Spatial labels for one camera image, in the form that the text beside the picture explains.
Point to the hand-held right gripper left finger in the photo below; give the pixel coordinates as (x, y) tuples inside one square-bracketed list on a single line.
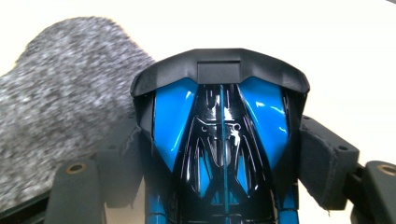
[(121, 174)]

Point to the grey terry cloth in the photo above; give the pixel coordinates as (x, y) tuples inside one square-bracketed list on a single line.
[(62, 102)]

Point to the blue and black toy car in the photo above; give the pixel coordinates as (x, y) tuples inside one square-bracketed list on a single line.
[(219, 130)]

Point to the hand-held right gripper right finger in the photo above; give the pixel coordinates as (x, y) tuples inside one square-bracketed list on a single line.
[(330, 168)]

